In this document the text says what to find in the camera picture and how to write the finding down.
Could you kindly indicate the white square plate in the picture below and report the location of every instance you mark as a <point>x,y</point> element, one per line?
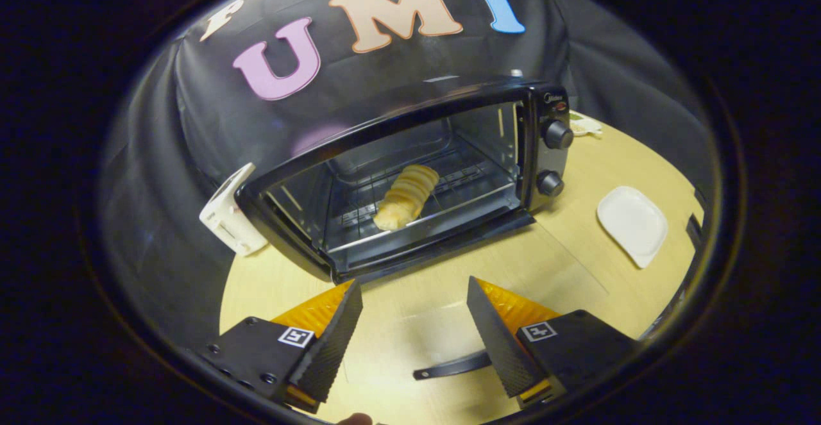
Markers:
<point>632,223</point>

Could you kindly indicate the golden bread roll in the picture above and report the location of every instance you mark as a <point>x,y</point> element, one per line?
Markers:
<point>405,195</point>

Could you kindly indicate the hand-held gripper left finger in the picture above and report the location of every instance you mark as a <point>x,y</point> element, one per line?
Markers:
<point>330,348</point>

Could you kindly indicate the black chair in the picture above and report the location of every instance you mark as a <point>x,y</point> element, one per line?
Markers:
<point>694,229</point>

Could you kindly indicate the white plastic device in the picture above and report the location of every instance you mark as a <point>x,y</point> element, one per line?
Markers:
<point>224,216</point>

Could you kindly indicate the black toaster oven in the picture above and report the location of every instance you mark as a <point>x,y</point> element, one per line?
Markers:
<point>544,157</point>

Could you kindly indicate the small white condiment dish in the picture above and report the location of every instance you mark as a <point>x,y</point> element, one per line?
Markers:
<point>585,125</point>

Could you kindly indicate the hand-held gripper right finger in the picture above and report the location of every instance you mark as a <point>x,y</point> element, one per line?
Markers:
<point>499,348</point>

